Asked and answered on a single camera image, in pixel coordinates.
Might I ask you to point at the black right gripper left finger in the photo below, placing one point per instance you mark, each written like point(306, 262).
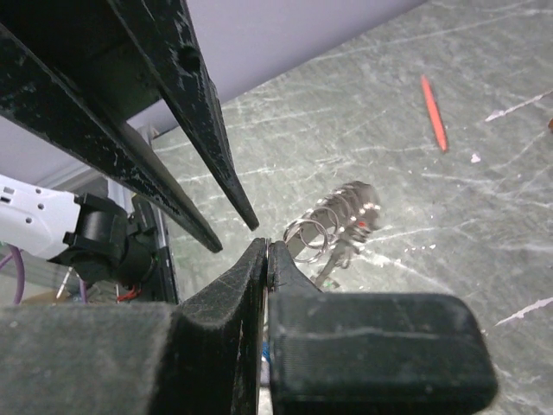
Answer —
point(200, 357)

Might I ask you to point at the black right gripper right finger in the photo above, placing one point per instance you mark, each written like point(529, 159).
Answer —
point(372, 353)

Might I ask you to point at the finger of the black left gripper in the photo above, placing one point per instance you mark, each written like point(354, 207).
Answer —
point(37, 99)
point(164, 35)

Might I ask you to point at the grey keyring disc with rings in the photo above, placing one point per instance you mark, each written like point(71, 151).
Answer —
point(337, 226)

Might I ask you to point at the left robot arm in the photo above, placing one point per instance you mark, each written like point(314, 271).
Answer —
point(73, 73)

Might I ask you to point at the green key tag on disc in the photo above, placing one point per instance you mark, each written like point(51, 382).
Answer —
point(330, 285)

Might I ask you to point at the red pen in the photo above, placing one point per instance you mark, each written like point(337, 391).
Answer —
point(434, 114)

